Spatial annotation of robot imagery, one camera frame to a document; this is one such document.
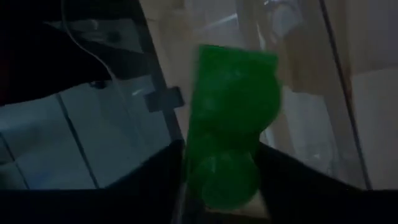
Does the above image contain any green stepped plastic block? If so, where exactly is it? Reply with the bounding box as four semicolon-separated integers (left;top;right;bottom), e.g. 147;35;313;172
185;44;283;211

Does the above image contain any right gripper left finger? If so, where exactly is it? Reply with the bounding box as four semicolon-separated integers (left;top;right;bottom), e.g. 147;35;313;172
0;139;187;224

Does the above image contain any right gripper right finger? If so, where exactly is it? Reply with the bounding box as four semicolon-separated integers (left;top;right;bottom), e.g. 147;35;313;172
254;142;398;224

